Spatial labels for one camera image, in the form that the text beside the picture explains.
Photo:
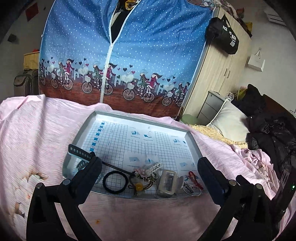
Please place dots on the light blue kids watch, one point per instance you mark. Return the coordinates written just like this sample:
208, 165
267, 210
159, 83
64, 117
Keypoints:
81, 154

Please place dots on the silver hoop bangles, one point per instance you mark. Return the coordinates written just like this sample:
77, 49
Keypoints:
191, 190

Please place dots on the white paper bag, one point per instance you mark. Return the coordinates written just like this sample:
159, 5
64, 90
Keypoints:
256, 61

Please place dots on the wooden wardrobe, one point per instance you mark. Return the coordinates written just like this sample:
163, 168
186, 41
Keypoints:
217, 71

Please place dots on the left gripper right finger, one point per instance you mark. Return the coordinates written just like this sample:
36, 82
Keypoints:
226, 193

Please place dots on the blue fabric wardrobe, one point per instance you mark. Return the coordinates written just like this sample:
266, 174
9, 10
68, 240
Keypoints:
135, 56

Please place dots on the black clothes pile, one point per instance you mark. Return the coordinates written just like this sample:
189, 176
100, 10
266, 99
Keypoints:
271, 128

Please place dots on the pink floral bed sheet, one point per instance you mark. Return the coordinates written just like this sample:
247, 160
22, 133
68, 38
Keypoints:
35, 134

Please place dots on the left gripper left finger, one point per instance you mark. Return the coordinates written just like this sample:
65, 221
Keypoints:
43, 221

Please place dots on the grey nightstand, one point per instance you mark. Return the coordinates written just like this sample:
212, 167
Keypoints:
210, 108

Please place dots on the dark flower hair stick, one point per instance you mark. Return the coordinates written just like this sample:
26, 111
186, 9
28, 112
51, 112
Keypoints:
137, 173

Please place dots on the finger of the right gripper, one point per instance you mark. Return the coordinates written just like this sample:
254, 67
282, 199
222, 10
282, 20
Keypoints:
243, 182

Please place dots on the black hanging bag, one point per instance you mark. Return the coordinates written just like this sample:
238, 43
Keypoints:
220, 33

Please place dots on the grey shallow tray box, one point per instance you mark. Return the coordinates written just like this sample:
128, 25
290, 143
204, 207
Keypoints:
131, 143

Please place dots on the yellow wooden box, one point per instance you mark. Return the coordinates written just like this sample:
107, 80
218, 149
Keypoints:
31, 60

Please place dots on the white pillow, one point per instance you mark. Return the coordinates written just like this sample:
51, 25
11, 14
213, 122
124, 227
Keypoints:
230, 122

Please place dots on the dark suitcase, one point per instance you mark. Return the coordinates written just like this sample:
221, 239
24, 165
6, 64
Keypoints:
27, 83

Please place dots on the red wall paper square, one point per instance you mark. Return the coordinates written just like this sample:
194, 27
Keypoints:
32, 11

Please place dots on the white wavy hair clip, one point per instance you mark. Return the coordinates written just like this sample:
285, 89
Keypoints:
155, 167

